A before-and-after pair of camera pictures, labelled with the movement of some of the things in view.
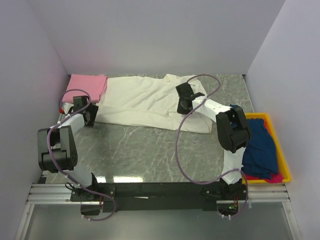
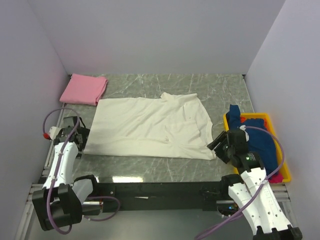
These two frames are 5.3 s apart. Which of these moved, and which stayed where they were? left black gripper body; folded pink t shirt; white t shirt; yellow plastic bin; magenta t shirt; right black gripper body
Moved: left black gripper body; right black gripper body; white t shirt
Stayed: yellow plastic bin; folded pink t shirt; magenta t shirt
